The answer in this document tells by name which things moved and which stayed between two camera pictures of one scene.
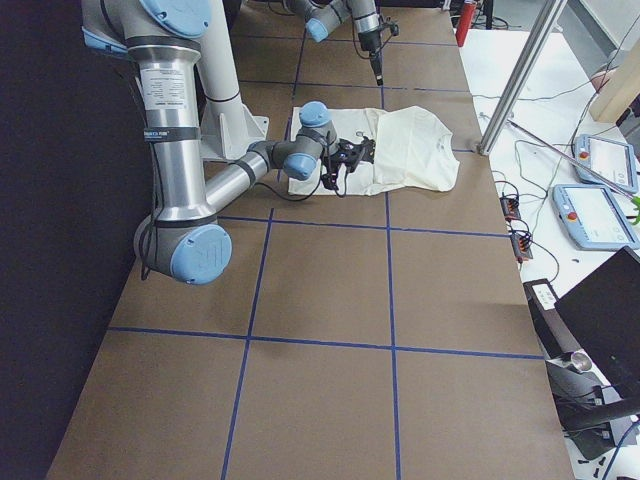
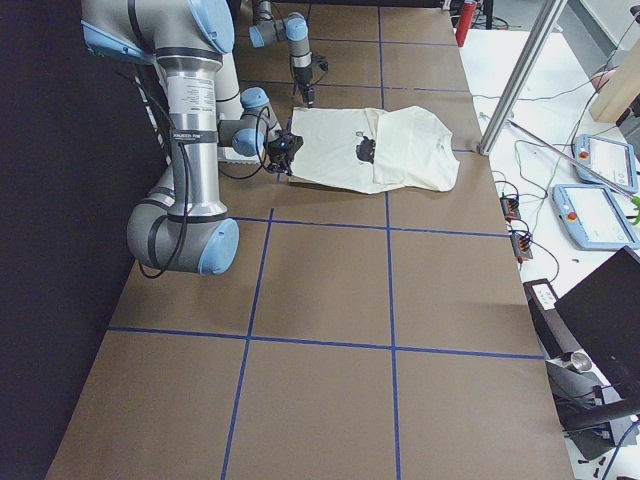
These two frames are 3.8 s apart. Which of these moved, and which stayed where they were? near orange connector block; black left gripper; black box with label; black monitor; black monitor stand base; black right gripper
Moved: black right gripper; black left gripper
Stayed: near orange connector block; black monitor; black box with label; black monitor stand base
